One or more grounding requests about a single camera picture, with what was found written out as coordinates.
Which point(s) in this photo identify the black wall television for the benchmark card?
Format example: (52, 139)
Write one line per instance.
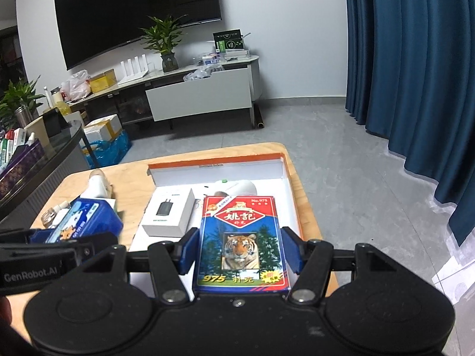
(130, 15)

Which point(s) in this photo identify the white router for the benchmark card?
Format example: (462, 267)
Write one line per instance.
(130, 70)

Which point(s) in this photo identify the steel tumbler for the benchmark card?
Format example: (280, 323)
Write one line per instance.
(24, 118)

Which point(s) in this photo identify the blue plastic bag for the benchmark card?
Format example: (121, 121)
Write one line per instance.
(115, 148)

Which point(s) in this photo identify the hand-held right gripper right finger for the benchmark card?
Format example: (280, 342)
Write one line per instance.
(291, 252)

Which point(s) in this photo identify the tiger print playing card box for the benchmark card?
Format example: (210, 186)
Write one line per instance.
(241, 230)

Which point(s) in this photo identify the clear plastic bag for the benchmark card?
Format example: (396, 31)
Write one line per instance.
(200, 73)

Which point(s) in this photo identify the white tan cardboard box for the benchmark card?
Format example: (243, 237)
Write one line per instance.
(104, 129)

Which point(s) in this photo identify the orange white cardboard box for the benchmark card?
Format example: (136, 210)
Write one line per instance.
(178, 174)

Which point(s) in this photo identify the white charger box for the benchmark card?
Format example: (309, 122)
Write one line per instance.
(167, 226)

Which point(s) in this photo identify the potted plant in glass vase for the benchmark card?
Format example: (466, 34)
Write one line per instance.
(161, 37)

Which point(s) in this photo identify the white tube with beige cap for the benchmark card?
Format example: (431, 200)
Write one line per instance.
(97, 187)

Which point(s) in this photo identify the dark shelving unit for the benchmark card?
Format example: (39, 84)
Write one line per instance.
(11, 52)

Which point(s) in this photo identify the clear box of small packets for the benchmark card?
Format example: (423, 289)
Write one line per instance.
(209, 58)

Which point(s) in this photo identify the green black box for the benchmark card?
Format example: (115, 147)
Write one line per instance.
(232, 42)

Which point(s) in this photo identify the black rolled tube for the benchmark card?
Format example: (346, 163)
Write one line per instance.
(258, 118)

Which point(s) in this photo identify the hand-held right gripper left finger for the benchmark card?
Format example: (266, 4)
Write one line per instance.
(188, 252)

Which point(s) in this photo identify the yellow box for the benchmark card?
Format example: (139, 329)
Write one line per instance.
(102, 83)

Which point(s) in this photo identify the small clear glass bottle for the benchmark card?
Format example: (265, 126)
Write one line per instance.
(48, 218)

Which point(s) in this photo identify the beige carton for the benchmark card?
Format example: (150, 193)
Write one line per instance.
(37, 131)

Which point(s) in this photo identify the grey television cabinet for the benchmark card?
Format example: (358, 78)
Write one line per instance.
(254, 78)

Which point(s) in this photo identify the pale yellow container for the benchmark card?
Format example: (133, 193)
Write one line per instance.
(62, 105)

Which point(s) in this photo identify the row of medicine boxes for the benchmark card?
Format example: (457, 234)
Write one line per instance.
(13, 146)

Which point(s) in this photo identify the white red plastic bag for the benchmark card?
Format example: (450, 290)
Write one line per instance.
(79, 85)

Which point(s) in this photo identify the leafy green plant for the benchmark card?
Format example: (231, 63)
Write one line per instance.
(18, 96)

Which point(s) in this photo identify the dark glass coffee table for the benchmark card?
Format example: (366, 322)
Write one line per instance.
(55, 155)

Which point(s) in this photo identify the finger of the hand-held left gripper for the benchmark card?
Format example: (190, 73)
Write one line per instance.
(100, 243)
(39, 236)

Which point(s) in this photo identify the blue curtain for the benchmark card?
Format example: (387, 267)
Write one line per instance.
(408, 81)

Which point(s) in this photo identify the white cabinet drawer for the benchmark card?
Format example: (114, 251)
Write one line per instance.
(196, 96)

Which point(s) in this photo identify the purple patterned box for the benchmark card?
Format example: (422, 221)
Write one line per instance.
(22, 167)

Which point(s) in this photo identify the white device with green button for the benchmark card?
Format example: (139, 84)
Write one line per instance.
(241, 187)

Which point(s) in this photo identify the blue tissue pack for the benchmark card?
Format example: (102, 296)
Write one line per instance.
(96, 215)

